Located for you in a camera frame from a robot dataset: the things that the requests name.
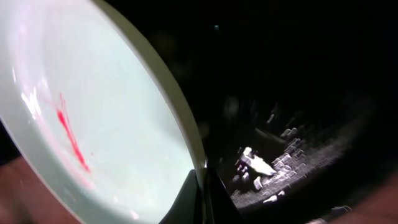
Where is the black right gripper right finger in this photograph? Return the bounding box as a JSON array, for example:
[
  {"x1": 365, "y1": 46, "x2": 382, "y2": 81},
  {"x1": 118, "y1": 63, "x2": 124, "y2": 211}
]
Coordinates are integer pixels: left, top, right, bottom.
[{"x1": 205, "y1": 169, "x2": 244, "y2": 224}]

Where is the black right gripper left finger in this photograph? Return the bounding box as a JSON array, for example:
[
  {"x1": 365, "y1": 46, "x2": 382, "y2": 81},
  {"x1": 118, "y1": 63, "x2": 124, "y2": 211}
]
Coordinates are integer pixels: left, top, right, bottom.
[{"x1": 159, "y1": 170, "x2": 203, "y2": 224}]

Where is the light blue plate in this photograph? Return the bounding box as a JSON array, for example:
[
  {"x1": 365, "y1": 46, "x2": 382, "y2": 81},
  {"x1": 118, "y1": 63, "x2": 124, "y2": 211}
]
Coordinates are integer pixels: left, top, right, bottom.
[{"x1": 1, "y1": 0, "x2": 206, "y2": 223}]

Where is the round black tray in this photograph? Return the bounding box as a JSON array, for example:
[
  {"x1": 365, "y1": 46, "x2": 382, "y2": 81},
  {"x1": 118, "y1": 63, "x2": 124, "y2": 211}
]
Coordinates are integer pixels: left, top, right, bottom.
[{"x1": 111, "y1": 1, "x2": 397, "y2": 223}]

